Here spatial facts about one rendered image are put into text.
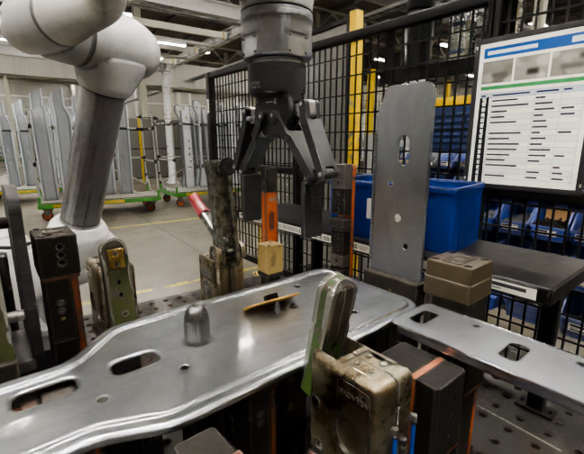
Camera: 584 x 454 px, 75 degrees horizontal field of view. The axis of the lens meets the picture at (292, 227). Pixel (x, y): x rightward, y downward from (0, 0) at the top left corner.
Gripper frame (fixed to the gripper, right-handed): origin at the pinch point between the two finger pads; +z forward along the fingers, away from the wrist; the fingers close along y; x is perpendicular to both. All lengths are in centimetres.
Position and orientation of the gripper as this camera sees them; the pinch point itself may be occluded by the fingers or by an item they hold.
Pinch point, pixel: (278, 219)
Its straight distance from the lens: 53.3
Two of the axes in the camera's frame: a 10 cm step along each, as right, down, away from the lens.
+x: 7.7, -1.4, 6.2
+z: 0.0, 9.8, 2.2
